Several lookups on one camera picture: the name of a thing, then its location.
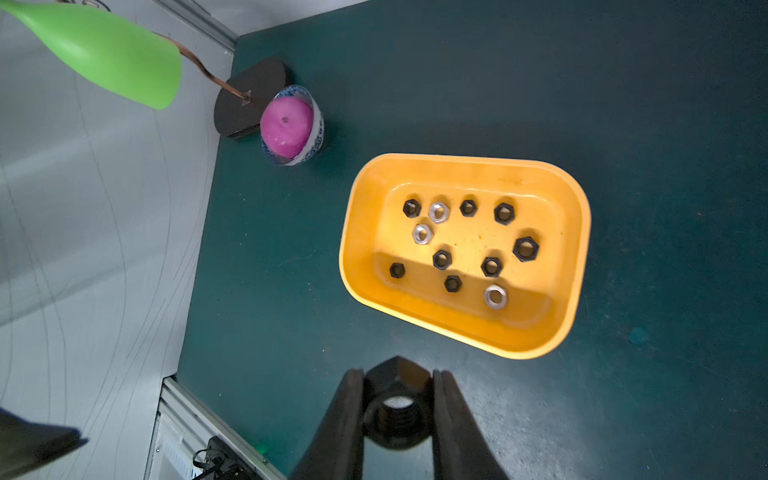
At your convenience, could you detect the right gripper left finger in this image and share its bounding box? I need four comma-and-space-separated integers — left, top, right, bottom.
289, 369, 364, 480

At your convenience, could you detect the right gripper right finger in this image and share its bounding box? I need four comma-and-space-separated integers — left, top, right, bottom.
432, 370, 509, 480

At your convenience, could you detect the small black nut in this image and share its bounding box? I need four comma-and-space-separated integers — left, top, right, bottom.
444, 275, 463, 293

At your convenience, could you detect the yellow plastic storage box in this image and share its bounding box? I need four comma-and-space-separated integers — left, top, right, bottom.
339, 153, 591, 360

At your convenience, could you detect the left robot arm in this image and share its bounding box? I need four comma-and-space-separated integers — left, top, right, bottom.
1, 409, 88, 479

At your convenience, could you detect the purple ball in bowl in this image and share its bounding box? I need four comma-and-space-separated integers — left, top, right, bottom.
260, 85, 325, 166

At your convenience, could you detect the black metal cup stand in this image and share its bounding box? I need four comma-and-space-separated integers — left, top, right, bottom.
165, 37, 291, 139

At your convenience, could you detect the green plastic goblet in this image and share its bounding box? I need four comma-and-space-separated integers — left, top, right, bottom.
1, 1, 182, 110

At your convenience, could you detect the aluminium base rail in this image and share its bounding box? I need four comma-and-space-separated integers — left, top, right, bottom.
144, 377, 285, 479

